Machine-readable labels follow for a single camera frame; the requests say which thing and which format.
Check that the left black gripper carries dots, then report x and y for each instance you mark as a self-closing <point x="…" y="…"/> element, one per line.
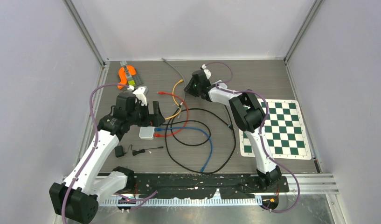
<point x="156" y="118"/>

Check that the white network switch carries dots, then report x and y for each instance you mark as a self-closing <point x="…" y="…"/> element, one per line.
<point x="147" y="133"/>

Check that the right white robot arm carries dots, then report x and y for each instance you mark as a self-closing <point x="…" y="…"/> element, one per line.
<point x="249" y="117"/>

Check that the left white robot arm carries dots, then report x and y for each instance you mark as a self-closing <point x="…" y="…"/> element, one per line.
<point x="79" y="195"/>

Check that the grey lego baseplate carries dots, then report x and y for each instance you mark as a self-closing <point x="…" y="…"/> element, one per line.
<point x="138" y="79"/>

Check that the black power adapter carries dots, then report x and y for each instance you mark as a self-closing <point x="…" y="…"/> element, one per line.
<point x="120" y="152"/>

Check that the orange S-shaped block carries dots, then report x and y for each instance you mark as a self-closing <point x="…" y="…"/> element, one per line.
<point x="127" y="73"/>

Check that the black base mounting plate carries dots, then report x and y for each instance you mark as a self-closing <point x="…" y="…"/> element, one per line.
<point x="194" y="186"/>

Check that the green white chessboard mat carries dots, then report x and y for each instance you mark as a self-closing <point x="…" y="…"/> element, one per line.
<point x="285" y="130"/>

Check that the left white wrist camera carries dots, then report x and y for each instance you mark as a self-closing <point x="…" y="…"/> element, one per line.
<point x="140" y="93"/>

